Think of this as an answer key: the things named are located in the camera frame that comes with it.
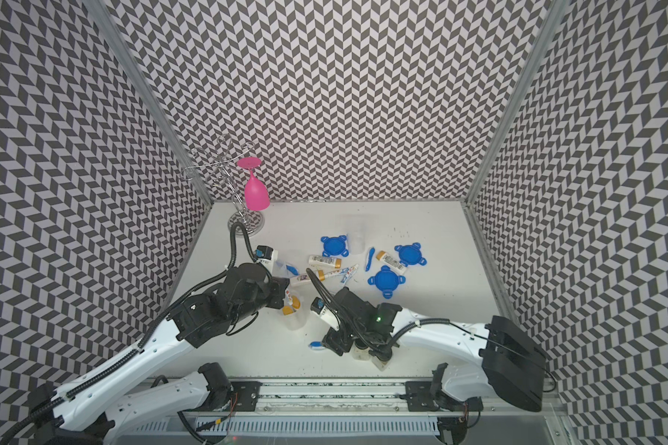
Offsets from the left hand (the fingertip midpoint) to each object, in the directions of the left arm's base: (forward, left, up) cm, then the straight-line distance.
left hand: (286, 284), depth 73 cm
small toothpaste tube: (+14, -15, -19) cm, 28 cm away
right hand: (-9, -12, -14) cm, 20 cm away
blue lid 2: (+22, -40, -20) cm, 49 cm away
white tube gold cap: (-2, -1, -8) cm, 9 cm away
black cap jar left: (-14, -20, -11) cm, 26 cm away
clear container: (-4, -1, -15) cm, 15 cm away
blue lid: (+26, -11, -20) cm, 35 cm away
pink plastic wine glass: (+32, +14, +2) cm, 35 cm away
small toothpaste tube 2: (+14, -17, -19) cm, 29 cm away
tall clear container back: (+28, -19, -10) cm, 36 cm away
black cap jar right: (-15, -25, -12) cm, 32 cm away
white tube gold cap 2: (+11, -2, -17) cm, 20 cm away
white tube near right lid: (+18, -32, -18) cm, 41 cm away
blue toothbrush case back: (+20, -24, -18) cm, 36 cm away
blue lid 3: (+12, -30, -20) cm, 38 cm away
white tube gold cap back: (+17, -12, -17) cm, 27 cm away
